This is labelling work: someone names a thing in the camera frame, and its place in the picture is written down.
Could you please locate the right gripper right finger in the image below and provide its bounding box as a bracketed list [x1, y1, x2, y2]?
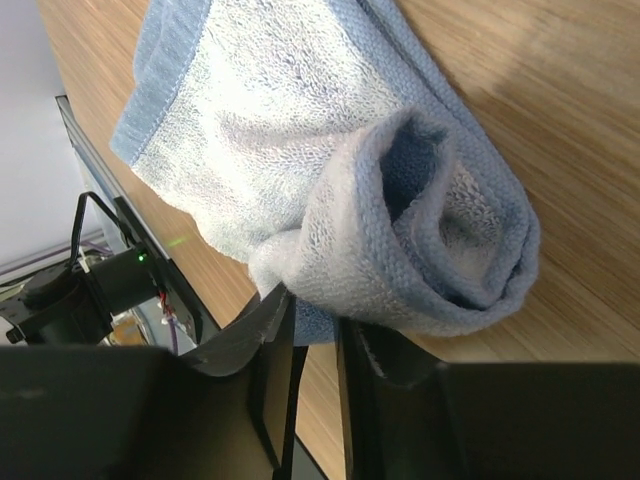
[336, 320, 639, 479]

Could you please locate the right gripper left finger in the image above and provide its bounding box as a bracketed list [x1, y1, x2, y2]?
[1, 287, 294, 479]

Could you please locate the blue bear towel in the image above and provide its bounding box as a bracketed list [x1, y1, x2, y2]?
[111, 1, 540, 345]

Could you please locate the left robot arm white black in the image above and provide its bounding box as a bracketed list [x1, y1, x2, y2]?
[1, 245, 160, 345]

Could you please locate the aluminium frame rail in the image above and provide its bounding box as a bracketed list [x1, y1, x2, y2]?
[55, 95, 170, 259]

